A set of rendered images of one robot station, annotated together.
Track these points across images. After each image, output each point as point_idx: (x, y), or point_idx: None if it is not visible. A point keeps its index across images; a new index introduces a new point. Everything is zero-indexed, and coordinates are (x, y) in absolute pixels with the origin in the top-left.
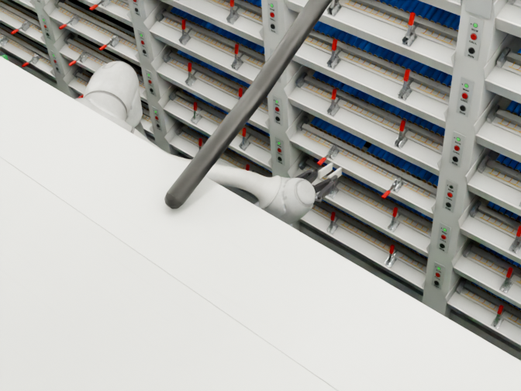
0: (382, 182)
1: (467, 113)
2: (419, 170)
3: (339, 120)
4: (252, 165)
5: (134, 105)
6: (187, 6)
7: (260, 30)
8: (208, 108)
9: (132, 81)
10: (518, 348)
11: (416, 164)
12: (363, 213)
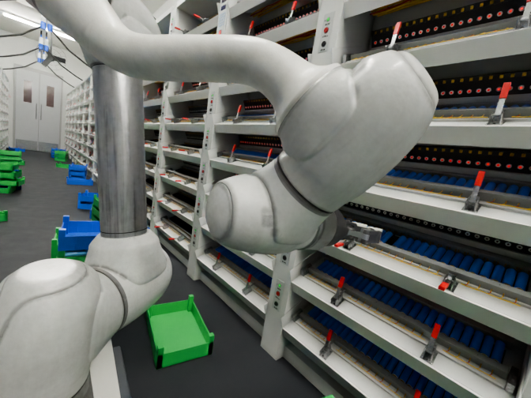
0: (423, 278)
1: None
2: (479, 269)
3: (370, 192)
4: (254, 279)
5: (133, 24)
6: (240, 124)
7: None
8: None
9: (147, 13)
10: None
11: (507, 235)
12: (378, 330)
